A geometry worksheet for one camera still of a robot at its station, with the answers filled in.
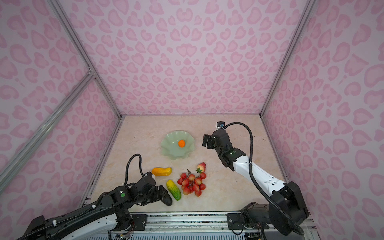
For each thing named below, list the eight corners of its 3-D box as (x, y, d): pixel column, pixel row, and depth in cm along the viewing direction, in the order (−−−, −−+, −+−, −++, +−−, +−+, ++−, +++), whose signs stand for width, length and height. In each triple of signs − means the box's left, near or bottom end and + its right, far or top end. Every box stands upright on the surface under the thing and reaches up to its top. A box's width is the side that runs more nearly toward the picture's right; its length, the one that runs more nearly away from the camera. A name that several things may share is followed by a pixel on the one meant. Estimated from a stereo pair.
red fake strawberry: (198, 175, 90) (198, 172, 87) (194, 168, 93) (194, 166, 90) (207, 170, 92) (207, 167, 89) (203, 164, 95) (203, 161, 92)
